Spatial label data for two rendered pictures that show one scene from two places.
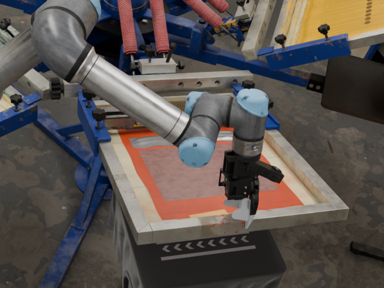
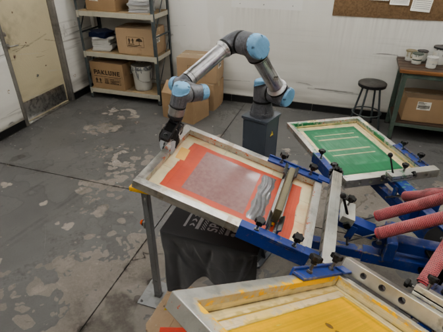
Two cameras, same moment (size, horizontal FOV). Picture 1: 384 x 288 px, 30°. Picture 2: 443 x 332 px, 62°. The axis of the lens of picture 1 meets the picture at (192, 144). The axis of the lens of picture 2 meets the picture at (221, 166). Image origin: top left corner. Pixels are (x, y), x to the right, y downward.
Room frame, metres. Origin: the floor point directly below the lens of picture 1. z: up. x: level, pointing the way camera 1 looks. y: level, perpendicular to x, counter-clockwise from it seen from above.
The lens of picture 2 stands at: (2.53, -1.16, 2.14)
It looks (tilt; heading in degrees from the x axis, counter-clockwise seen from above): 31 degrees down; 132
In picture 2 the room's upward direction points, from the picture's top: straight up
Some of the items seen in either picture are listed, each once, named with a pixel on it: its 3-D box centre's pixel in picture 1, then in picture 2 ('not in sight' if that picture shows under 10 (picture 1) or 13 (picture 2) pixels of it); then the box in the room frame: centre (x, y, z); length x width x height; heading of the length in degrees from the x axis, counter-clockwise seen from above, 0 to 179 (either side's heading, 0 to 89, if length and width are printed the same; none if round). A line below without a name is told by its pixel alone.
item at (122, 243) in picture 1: (133, 255); not in sight; (1.47, 0.11, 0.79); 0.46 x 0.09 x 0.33; 24
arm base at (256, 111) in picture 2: not in sight; (262, 106); (1.27, 0.61, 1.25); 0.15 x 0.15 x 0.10
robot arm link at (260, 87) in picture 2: not in sight; (264, 88); (1.28, 0.61, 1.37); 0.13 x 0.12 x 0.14; 175
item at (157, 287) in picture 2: not in sight; (151, 244); (1.03, -0.16, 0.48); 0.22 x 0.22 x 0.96; 24
